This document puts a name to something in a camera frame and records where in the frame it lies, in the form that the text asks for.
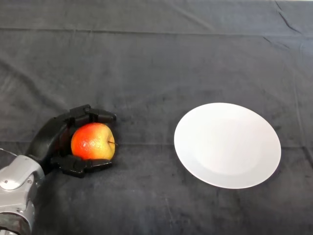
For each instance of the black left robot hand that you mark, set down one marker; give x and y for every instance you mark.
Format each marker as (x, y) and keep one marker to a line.
(46, 139)

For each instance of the red yellow apple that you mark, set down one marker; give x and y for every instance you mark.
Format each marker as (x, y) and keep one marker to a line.
(93, 143)

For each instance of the white round plate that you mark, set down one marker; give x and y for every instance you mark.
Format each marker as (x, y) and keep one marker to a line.
(227, 147)

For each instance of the black cloth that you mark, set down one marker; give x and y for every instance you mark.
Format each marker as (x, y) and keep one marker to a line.
(156, 61)

